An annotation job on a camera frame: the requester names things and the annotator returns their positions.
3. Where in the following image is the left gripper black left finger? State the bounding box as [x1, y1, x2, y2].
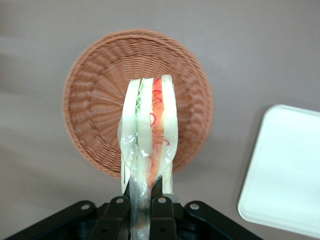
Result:
[88, 183, 132, 240]

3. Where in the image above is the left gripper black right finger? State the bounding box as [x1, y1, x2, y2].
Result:
[150, 174, 179, 240]

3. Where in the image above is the triangle sandwich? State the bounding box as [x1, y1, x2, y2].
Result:
[116, 74, 180, 240]

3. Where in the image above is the brown round wicker basket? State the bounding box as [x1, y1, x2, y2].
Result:
[61, 29, 215, 181]

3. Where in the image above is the cream rectangular tray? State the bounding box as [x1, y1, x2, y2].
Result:
[236, 104, 320, 240]

